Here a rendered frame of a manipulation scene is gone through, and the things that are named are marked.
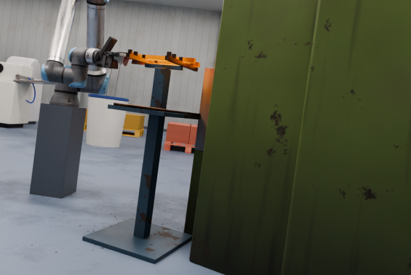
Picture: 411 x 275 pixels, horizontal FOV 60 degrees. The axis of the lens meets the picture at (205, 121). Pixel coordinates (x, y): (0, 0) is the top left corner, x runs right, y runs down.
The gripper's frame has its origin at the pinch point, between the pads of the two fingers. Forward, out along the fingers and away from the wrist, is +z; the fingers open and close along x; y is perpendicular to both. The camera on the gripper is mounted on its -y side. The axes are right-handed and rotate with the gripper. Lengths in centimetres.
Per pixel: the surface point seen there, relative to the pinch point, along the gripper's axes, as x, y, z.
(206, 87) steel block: -20.2, 10.9, 36.7
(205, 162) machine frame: 9, 46, 53
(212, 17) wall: -823, -263, -297
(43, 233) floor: 25, 92, -18
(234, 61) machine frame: 10, 1, 60
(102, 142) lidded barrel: -273, 86, -216
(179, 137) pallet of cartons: -374, 68, -142
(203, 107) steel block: -20.2, 21.7, 36.8
